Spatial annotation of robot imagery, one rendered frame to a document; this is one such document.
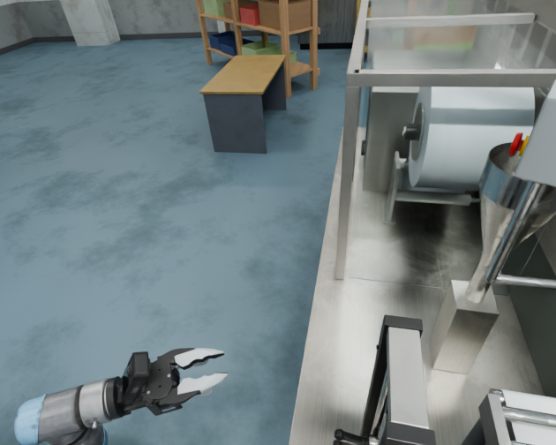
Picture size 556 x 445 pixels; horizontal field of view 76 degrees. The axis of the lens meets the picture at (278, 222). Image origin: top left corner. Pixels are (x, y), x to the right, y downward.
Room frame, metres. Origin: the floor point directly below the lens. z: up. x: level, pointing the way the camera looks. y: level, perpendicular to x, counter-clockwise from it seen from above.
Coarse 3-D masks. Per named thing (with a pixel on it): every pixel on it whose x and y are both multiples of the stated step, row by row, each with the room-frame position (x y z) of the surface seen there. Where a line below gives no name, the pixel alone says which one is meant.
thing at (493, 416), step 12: (492, 396) 0.17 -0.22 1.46; (480, 408) 0.17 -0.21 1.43; (492, 408) 0.15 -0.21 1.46; (504, 408) 0.15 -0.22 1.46; (516, 408) 0.15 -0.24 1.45; (492, 420) 0.14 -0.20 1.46; (504, 420) 0.14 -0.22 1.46; (516, 420) 0.14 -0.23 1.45; (528, 420) 0.14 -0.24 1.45; (540, 420) 0.14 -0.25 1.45; (552, 420) 0.14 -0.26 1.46; (492, 432) 0.14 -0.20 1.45; (504, 432) 0.13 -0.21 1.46; (516, 432) 0.14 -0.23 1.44; (528, 432) 0.14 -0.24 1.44; (540, 432) 0.14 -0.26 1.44; (552, 432) 0.13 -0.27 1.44; (492, 444) 0.13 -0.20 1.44; (504, 444) 0.12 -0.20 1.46; (516, 444) 0.12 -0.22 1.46; (528, 444) 0.12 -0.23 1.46; (540, 444) 0.12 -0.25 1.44; (552, 444) 0.12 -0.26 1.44
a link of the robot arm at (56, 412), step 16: (32, 400) 0.31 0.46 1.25; (48, 400) 0.31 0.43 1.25; (64, 400) 0.30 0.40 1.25; (16, 416) 0.29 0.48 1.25; (32, 416) 0.28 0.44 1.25; (48, 416) 0.28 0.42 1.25; (64, 416) 0.28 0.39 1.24; (16, 432) 0.26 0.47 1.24; (32, 432) 0.26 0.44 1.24; (48, 432) 0.26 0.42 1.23; (64, 432) 0.27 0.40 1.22; (80, 432) 0.28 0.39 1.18
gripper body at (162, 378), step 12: (156, 360) 0.37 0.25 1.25; (156, 372) 0.35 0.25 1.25; (168, 372) 0.34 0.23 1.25; (108, 384) 0.33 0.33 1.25; (120, 384) 0.34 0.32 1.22; (144, 384) 0.32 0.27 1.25; (156, 384) 0.32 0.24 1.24; (168, 384) 0.32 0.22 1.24; (108, 396) 0.31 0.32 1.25; (120, 396) 0.32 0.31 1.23; (144, 396) 0.31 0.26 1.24; (156, 396) 0.30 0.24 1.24; (108, 408) 0.29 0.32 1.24; (120, 408) 0.30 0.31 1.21; (132, 408) 0.31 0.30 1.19; (156, 408) 0.30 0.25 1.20; (168, 408) 0.31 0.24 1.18; (180, 408) 0.31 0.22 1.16
